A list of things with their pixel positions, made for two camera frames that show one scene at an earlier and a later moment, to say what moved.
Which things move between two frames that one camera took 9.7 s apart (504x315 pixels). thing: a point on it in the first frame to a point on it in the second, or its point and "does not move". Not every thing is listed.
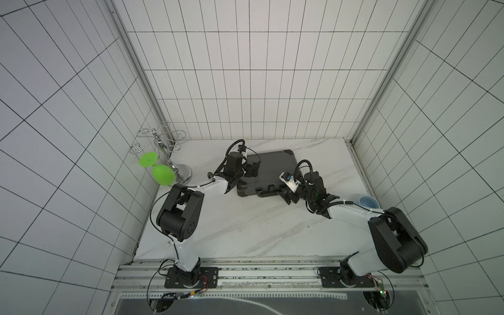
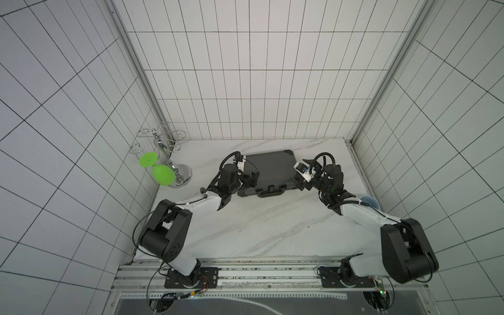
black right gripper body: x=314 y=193 to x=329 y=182
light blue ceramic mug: x=369 y=202 does not move
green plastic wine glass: x=162 y=174 does not move
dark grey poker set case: x=268 y=180 does not move
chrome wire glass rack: x=159 y=140 does not move
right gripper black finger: x=285 y=194 to x=309 y=161
